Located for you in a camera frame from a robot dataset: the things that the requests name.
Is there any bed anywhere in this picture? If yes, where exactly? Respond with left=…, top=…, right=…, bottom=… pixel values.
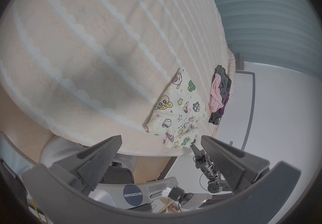
left=0, top=0, right=256, bottom=157

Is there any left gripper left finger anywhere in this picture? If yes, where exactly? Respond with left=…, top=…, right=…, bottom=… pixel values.
left=51, top=135, right=123, bottom=192

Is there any grey garment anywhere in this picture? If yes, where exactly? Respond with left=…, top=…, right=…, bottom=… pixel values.
left=214, top=65, right=229, bottom=79

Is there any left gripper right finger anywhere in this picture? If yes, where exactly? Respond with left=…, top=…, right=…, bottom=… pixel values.
left=200, top=135, right=271, bottom=191

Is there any cream pillow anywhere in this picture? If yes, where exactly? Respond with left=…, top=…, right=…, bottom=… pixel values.
left=227, top=50, right=237, bottom=79

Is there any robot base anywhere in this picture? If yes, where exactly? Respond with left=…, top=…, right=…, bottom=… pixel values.
left=0, top=131, right=215, bottom=216

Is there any black cable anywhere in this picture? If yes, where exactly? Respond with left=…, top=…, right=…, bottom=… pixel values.
left=199, top=171, right=210, bottom=190

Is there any pink garment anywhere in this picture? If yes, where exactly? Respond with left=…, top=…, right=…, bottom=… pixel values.
left=208, top=75, right=225, bottom=113

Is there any white printed pyjama top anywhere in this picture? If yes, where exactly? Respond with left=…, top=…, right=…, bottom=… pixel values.
left=143, top=67, right=207, bottom=150

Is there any blue-green curtain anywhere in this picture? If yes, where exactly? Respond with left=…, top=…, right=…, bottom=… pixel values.
left=197, top=0, right=316, bottom=68

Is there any black garment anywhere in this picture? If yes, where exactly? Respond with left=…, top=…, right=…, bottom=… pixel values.
left=221, top=76, right=232, bottom=103
left=208, top=106, right=226, bottom=125

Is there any grey bedside table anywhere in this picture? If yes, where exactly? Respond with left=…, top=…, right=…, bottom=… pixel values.
left=235, top=52, right=245, bottom=70

